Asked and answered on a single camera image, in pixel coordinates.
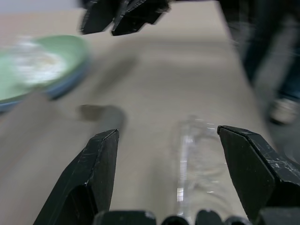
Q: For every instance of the blue plate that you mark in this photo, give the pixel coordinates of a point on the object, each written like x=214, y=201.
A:
x=70, y=80

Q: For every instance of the grey sneaker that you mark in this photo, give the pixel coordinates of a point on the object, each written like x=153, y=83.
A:
x=283, y=110

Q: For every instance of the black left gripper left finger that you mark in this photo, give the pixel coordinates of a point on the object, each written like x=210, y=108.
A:
x=93, y=168

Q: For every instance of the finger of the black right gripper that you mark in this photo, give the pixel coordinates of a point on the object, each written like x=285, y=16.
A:
x=136, y=20
x=98, y=16

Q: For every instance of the person in dark jeans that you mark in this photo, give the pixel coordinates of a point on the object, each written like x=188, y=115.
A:
x=264, y=42

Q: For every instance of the clear plastic bottle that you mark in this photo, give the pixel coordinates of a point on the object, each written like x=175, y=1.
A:
x=199, y=159

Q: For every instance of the green plate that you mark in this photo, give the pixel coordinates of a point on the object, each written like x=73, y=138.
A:
x=44, y=63

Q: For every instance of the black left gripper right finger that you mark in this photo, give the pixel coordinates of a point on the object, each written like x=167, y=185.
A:
x=250, y=168

